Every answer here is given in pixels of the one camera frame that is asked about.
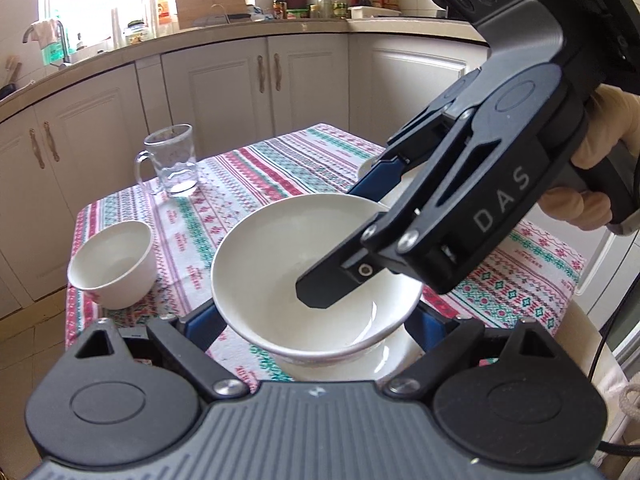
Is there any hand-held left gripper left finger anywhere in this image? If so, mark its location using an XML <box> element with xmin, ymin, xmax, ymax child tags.
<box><xmin>75</xmin><ymin>302</ymin><xmax>251</xmax><ymax>401</ymax></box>

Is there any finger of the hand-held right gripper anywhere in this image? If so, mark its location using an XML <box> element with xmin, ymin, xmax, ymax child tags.
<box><xmin>295</xmin><ymin>109</ymin><xmax>483</xmax><ymax>311</ymax></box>
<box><xmin>346</xmin><ymin>69</ymin><xmax>496</xmax><ymax>206</ymax></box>

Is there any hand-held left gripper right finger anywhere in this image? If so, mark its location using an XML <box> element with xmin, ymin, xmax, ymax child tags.
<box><xmin>387</xmin><ymin>300</ymin><xmax>571</xmax><ymax>398</ymax></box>

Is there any large white plate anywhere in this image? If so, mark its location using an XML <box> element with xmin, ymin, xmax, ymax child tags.
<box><xmin>357</xmin><ymin>157</ymin><xmax>416</xmax><ymax>196</ymax></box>

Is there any white deep plate fruit print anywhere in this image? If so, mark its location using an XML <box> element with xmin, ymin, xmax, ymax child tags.
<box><xmin>272</xmin><ymin>327</ymin><xmax>417</xmax><ymax>382</ymax></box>

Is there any white bowl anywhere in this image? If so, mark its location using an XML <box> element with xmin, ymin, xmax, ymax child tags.
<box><xmin>210</xmin><ymin>193</ymin><xmax>423</xmax><ymax>367</ymax></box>
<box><xmin>66</xmin><ymin>220</ymin><xmax>158</xmax><ymax>311</ymax></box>

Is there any person's right hand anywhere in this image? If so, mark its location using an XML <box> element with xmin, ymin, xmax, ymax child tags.
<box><xmin>537</xmin><ymin>83</ymin><xmax>640</xmax><ymax>229</ymax></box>

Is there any patterned red green tablecloth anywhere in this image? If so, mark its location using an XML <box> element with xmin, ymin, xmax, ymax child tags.
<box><xmin>65</xmin><ymin>122</ymin><xmax>587</xmax><ymax>386</ymax></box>

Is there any white plastic tray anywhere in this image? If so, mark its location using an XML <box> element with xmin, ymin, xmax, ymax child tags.
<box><xmin>348</xmin><ymin>5</ymin><xmax>403</xmax><ymax>20</ymax></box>

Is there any clear glass mug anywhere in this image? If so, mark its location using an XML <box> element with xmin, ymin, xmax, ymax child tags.
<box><xmin>133</xmin><ymin>124</ymin><xmax>202</xmax><ymax>197</ymax></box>

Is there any white knitted cloth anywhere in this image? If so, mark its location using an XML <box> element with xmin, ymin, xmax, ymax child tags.
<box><xmin>617</xmin><ymin>385</ymin><xmax>640</xmax><ymax>417</ymax></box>

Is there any kitchen countertop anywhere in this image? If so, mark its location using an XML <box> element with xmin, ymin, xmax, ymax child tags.
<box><xmin>0</xmin><ymin>15</ymin><xmax>501</xmax><ymax>111</ymax></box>

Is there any wooden cutting board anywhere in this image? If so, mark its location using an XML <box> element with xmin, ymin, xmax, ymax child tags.
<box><xmin>173</xmin><ymin>0</ymin><xmax>249</xmax><ymax>30</ymax></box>

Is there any glass jar green lid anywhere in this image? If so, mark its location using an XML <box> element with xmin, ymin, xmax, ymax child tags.
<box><xmin>122</xmin><ymin>21</ymin><xmax>155</xmax><ymax>45</ymax></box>

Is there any metal kitchen faucet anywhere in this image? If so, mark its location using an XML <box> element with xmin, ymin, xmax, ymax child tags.
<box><xmin>22</xmin><ymin>19</ymin><xmax>71</xmax><ymax>68</ymax></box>

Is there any cloth on faucet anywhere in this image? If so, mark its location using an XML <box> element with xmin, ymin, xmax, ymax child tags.
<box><xmin>31</xmin><ymin>19</ymin><xmax>63</xmax><ymax>47</ymax></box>

